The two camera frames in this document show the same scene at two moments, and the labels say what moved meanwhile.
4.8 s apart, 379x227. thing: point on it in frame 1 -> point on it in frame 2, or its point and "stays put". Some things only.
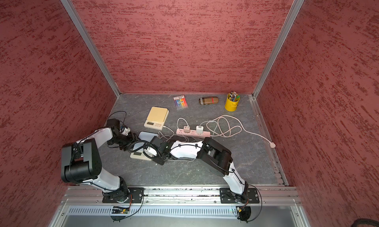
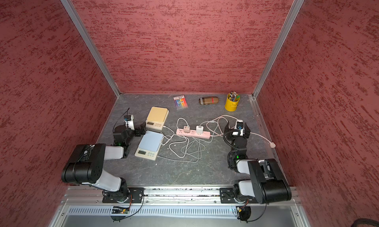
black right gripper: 161,162 -> 228,131
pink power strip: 192,133 stays put
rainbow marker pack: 180,101 stays put
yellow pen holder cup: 232,101 stays put
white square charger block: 199,129 stays put
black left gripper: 132,138 -> 138,133
